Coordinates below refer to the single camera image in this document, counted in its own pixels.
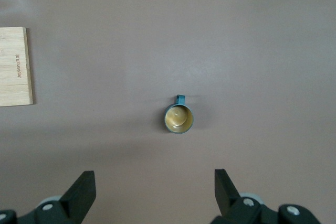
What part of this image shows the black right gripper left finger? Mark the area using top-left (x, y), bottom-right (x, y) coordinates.
top-left (0, 170), bottom-right (96, 224)

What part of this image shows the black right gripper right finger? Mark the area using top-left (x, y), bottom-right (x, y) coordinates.
top-left (211, 168), bottom-right (322, 224)

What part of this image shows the dark green cup tan inside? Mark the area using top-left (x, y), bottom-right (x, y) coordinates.
top-left (164, 94), bottom-right (195, 135)

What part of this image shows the brown table mat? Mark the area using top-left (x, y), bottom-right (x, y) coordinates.
top-left (0, 0), bottom-right (336, 224)

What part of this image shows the bamboo cutting board metal handle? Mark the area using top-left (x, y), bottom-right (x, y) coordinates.
top-left (0, 26), bottom-right (34, 108)

